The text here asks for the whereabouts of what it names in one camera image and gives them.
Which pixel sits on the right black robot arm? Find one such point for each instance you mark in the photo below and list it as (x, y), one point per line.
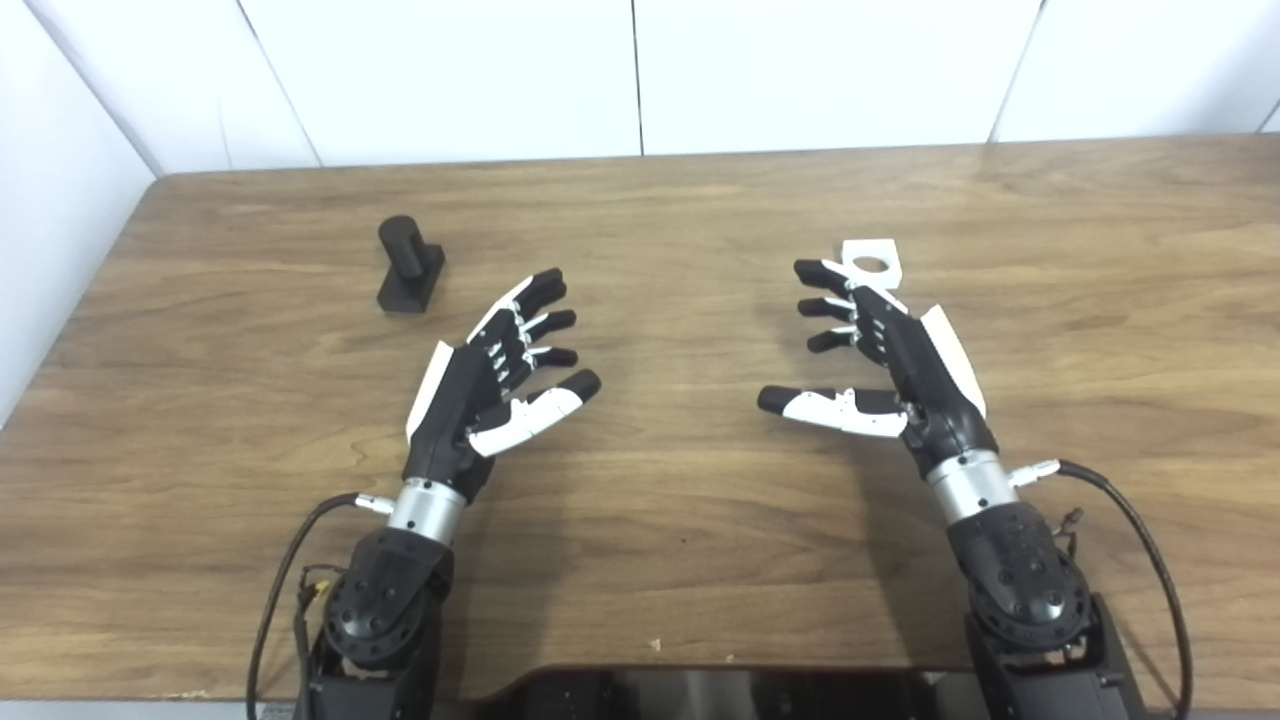
(1020, 590)

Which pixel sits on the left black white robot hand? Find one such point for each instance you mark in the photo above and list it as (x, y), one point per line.
(455, 400)

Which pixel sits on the black peg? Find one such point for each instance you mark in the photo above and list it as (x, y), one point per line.
(405, 250)

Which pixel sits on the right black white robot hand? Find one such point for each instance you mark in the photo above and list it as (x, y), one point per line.
(930, 390)

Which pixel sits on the black robot torso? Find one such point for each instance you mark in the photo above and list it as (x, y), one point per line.
(700, 695)

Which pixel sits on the white square piece with hole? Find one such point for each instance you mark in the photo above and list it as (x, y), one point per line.
(885, 250)

